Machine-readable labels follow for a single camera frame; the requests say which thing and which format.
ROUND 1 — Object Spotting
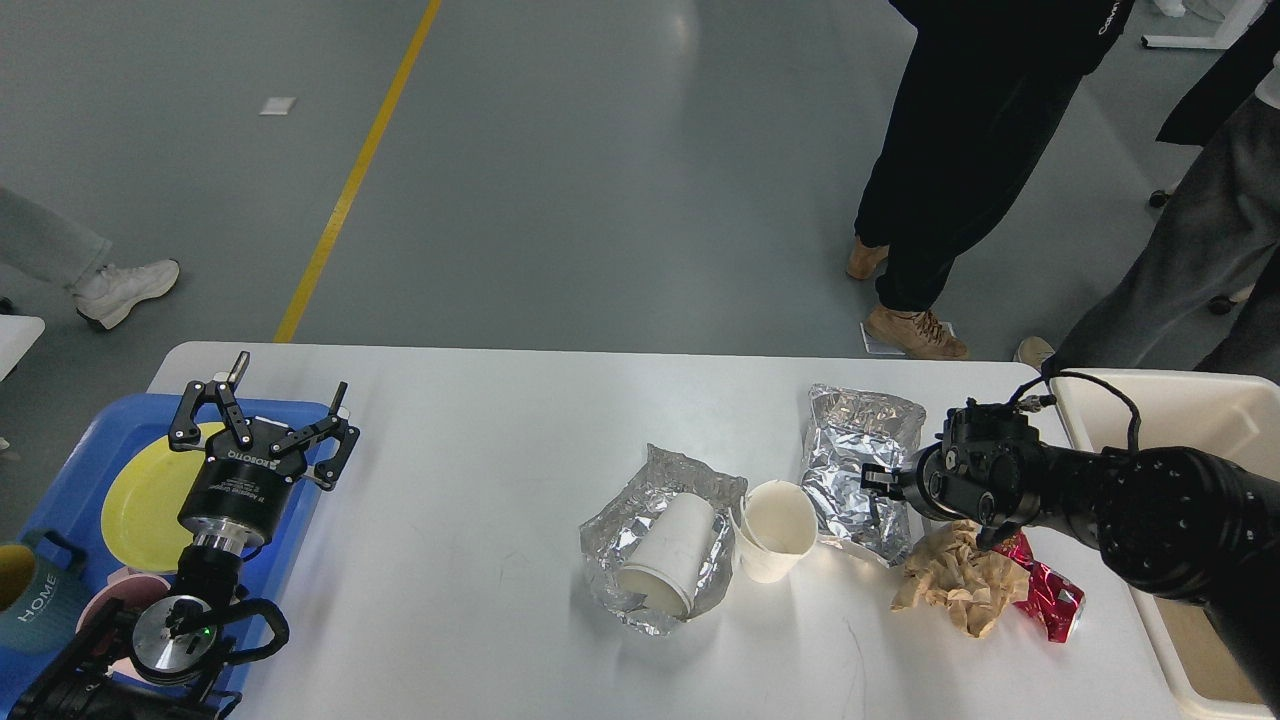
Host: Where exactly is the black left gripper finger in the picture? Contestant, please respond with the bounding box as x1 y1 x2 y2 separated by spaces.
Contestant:
268 380 358 491
166 351 251 451

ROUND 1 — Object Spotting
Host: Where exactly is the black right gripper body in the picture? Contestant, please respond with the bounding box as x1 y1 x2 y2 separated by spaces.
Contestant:
899 445 946 521

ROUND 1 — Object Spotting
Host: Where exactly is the brown paper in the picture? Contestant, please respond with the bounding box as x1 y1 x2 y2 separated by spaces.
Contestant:
890 520 1030 639

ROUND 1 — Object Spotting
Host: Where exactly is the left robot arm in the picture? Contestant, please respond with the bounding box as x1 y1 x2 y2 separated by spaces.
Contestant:
3 352 358 719

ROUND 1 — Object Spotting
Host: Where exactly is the pink mug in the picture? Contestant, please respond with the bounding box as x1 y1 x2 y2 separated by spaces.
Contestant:
76 568 172 684

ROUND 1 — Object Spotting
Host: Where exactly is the person in grey trousers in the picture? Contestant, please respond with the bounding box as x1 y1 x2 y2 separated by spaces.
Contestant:
1014 56 1279 380

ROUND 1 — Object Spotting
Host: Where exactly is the silver foil bag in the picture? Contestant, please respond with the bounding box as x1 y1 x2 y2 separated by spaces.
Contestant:
800 384 927 568

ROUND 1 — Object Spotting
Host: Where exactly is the brown paper bag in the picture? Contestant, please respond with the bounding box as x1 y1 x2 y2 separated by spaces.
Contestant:
1155 598 1261 705

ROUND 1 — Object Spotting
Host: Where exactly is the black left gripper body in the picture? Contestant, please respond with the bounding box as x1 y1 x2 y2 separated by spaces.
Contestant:
177 418 306 548

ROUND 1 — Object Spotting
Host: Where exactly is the red wrapper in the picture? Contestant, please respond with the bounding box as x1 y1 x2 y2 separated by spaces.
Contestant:
997 530 1085 644

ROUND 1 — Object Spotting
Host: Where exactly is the white paper cup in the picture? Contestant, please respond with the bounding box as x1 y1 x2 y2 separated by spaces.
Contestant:
616 493 716 618
730 480 818 584

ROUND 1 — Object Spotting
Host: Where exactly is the white furniture base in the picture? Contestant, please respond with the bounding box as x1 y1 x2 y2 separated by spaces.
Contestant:
1135 1 1270 53

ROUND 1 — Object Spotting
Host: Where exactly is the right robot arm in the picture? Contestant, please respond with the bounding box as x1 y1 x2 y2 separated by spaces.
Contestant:
860 370 1277 711

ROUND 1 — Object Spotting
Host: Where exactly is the yellow plastic plate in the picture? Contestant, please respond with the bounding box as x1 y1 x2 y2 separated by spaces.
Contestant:
102 437 205 575

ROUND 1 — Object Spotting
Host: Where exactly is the white side table corner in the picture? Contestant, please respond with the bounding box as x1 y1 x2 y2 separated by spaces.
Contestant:
0 314 46 380

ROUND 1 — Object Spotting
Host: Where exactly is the person in black clothes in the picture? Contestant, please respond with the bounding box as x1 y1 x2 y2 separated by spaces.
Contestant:
846 1 1133 361

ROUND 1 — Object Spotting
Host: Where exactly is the teal green mug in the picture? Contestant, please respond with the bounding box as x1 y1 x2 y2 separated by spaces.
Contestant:
1 528 95 656

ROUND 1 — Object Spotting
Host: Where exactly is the person with white sneaker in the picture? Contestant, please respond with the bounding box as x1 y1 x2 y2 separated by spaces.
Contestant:
1 187 180 332

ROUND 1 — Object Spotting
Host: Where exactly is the cream plastic bin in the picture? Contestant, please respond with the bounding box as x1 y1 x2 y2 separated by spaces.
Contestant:
1051 369 1279 719

